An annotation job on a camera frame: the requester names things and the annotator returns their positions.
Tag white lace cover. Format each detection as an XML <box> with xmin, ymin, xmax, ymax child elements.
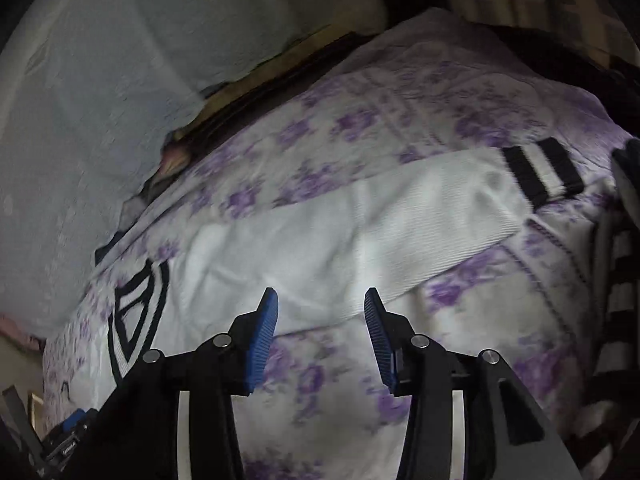
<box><xmin>1</xmin><ymin>0</ymin><xmax>385</xmax><ymax>338</ymax></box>

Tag black white striped garment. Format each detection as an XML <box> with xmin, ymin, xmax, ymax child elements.
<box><xmin>570</xmin><ymin>139</ymin><xmax>639</xmax><ymax>479</ymax></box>

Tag checkered beige curtain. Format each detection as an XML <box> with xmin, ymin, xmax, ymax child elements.
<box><xmin>450</xmin><ymin>0</ymin><xmax>639</xmax><ymax>67</ymax></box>

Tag purple floral bed sheet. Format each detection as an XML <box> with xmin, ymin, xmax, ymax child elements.
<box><xmin>47</xmin><ymin>9</ymin><xmax>628</xmax><ymax>479</ymax></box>

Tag folded blankets under lace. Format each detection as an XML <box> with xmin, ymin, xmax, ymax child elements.
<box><xmin>94</xmin><ymin>29</ymin><xmax>381</xmax><ymax>261</ymax></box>

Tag white knit v-neck sweater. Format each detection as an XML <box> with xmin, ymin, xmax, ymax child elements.
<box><xmin>41</xmin><ymin>136</ymin><xmax>586</xmax><ymax>411</ymax></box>

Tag pink floral fabric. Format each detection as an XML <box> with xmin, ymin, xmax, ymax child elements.
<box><xmin>0</xmin><ymin>314</ymin><xmax>46</xmax><ymax>353</ymax></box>

